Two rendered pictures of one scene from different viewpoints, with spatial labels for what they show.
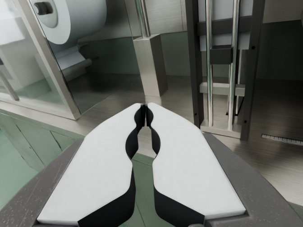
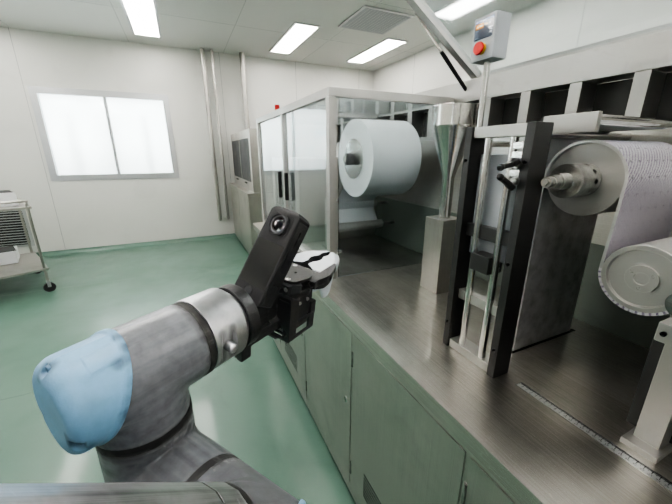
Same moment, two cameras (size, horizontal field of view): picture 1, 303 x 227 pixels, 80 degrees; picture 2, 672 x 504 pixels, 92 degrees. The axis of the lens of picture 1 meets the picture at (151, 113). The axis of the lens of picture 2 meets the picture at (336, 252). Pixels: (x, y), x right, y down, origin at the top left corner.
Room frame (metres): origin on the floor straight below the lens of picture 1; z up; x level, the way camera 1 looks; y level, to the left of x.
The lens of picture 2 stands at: (-0.31, -0.22, 1.39)
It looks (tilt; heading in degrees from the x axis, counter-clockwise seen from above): 17 degrees down; 27
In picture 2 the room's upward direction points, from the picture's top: straight up
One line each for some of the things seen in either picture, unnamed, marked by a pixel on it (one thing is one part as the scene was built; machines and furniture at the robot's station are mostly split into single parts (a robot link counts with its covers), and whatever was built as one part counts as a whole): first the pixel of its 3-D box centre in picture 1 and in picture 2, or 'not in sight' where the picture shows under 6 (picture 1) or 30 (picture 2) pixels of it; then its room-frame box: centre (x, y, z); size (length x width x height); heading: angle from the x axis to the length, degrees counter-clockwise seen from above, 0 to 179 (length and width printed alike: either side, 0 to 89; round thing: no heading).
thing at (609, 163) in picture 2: not in sight; (618, 178); (0.58, -0.44, 1.33); 0.25 x 0.14 x 0.14; 142
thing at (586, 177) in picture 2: not in sight; (574, 180); (0.46, -0.34, 1.33); 0.06 x 0.06 x 0.06; 52
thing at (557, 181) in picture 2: not in sight; (554, 181); (0.41, -0.30, 1.33); 0.06 x 0.03 x 0.03; 142
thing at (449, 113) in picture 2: not in sight; (454, 115); (0.85, -0.05, 1.50); 0.14 x 0.14 x 0.06
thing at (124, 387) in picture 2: not in sight; (133, 372); (-0.19, 0.03, 1.21); 0.11 x 0.08 x 0.09; 175
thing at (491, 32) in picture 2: not in sight; (487, 38); (0.69, -0.14, 1.66); 0.07 x 0.07 x 0.10; 52
